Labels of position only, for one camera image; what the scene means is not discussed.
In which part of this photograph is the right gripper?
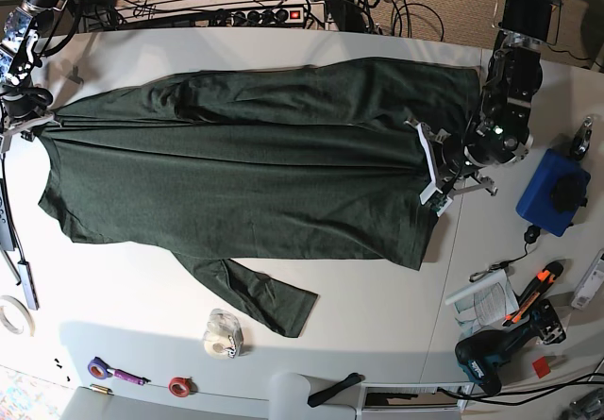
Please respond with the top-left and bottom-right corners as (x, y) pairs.
(1, 87), (57, 154)

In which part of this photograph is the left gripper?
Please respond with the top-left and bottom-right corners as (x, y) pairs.
(405, 118), (498, 216)

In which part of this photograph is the dark green t-shirt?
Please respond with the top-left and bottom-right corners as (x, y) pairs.
(37, 58), (480, 338)

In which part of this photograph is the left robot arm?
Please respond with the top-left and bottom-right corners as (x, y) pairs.
(407, 0), (562, 215)

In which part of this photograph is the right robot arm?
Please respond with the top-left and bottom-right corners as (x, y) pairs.
(1, 0), (84, 154)

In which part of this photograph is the blue plastic box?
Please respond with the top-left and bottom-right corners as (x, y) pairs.
(515, 149), (591, 237)

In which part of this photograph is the silver carabiner clip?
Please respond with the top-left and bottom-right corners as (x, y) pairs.
(469, 260), (511, 283)

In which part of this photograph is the white paper manual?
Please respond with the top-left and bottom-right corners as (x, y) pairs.
(445, 269), (518, 338)

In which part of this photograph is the orange black utility knife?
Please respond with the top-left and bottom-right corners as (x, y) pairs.
(502, 260), (563, 328)

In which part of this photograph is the metal clamp tool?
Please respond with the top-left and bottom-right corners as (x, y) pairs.
(569, 115), (594, 161)

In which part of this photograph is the red square sticker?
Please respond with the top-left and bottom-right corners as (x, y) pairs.
(532, 356), (551, 378)

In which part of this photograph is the white tape roll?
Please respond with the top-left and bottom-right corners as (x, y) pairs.
(0, 295), (35, 336)

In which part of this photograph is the black power strip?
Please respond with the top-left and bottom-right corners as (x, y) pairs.
(208, 8), (305, 28)

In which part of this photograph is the purple tape roll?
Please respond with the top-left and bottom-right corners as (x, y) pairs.
(87, 357), (112, 380)

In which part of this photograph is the brass small cylinder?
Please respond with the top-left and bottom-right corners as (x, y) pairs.
(89, 384), (112, 395)

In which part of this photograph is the red tape roll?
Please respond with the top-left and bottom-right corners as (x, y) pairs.
(168, 377), (193, 398)

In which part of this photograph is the black cordless drill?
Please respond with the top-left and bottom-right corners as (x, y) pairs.
(455, 299), (566, 396)

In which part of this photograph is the black strap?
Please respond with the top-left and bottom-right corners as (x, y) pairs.
(307, 372), (363, 408)

